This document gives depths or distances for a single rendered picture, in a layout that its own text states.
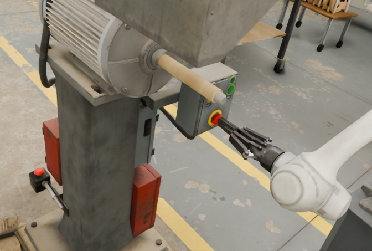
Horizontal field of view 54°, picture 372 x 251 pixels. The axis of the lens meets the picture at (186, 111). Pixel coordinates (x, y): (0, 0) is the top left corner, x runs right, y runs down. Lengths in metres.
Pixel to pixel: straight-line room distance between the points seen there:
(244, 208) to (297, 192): 1.48
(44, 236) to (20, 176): 0.75
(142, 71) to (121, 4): 0.24
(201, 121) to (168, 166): 1.30
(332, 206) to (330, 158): 0.17
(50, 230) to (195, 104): 0.89
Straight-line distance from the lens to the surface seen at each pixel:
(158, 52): 0.86
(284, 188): 0.83
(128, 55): 0.84
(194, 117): 1.14
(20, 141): 2.63
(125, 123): 1.18
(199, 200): 2.24
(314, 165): 0.86
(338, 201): 1.00
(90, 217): 1.39
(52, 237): 1.67
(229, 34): 0.57
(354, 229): 1.53
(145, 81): 0.91
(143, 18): 0.63
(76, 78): 1.03
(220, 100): 0.74
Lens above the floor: 1.63
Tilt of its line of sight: 33 degrees down
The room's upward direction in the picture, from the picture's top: 10 degrees clockwise
